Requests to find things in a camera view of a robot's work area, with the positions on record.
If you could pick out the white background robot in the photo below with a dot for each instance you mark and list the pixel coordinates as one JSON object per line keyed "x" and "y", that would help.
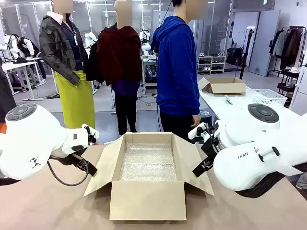
{"x": 145, "y": 40}

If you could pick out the white plastic basket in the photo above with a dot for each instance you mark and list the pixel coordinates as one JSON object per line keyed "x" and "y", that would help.
{"x": 268, "y": 95}

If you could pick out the white background desk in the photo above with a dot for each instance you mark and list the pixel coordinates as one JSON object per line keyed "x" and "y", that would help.
{"x": 16, "y": 65}

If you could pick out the white side table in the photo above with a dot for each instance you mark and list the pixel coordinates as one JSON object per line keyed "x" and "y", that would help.
{"x": 230, "y": 105}

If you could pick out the white cabinet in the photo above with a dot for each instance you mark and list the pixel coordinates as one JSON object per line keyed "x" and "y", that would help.
{"x": 301, "y": 95}

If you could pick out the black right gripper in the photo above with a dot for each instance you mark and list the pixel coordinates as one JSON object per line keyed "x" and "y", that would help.
{"x": 210, "y": 148}

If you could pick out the mannequin with yellow skirt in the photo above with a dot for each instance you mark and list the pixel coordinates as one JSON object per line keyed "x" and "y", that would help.
{"x": 76, "y": 95}

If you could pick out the black stool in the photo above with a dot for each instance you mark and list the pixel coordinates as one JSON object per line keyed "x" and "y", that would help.
{"x": 206, "y": 116}

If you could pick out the clear bubble wrap lining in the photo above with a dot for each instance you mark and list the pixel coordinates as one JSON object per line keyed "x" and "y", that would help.
{"x": 148, "y": 160}

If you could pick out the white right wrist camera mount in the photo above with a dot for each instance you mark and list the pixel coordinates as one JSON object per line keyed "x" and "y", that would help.
{"x": 195, "y": 131}

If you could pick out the black utility trolley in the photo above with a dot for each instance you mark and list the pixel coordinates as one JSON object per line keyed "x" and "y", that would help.
{"x": 287, "y": 81}

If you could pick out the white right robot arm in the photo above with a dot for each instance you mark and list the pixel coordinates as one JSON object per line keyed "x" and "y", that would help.
{"x": 249, "y": 134}

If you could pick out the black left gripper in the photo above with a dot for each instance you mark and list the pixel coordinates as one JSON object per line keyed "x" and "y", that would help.
{"x": 64, "y": 160}

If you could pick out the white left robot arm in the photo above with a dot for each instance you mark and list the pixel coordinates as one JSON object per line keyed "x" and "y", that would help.
{"x": 28, "y": 139}

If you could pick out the black tripod stand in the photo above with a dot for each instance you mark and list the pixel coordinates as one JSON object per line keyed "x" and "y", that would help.
{"x": 245, "y": 57}

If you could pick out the open brown cardboard box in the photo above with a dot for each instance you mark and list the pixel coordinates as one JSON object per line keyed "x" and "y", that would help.
{"x": 147, "y": 201}

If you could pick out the white shoe rack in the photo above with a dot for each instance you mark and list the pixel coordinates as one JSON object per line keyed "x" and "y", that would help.
{"x": 211, "y": 64}

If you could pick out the small white table item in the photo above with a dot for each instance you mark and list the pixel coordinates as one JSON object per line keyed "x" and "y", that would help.
{"x": 229, "y": 99}

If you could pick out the person in blue hoodie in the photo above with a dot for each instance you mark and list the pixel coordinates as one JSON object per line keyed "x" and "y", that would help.
{"x": 176, "y": 67}

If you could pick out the background workbench with computer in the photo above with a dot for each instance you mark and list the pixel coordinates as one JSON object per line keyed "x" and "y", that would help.
{"x": 149, "y": 72}

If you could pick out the grey shoe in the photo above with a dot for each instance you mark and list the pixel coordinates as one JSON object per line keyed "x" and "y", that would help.
{"x": 302, "y": 183}

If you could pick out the clothes rack with coats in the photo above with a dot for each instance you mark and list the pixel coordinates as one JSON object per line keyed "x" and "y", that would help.
{"x": 287, "y": 45}

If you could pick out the small open cardboard box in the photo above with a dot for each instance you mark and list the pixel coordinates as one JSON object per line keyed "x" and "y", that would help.
{"x": 225, "y": 87}

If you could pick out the person in varsity jacket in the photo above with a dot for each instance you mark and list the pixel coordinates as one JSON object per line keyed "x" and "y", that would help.
{"x": 26, "y": 46}

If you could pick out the person's right forearm blue sleeve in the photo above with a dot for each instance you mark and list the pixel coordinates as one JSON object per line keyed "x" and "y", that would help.
{"x": 195, "y": 103}

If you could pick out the mannequin with maroon shawl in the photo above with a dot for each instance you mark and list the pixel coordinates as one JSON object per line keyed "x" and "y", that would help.
{"x": 120, "y": 55}

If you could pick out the person's right hand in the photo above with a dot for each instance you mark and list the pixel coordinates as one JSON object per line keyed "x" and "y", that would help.
{"x": 196, "y": 121}

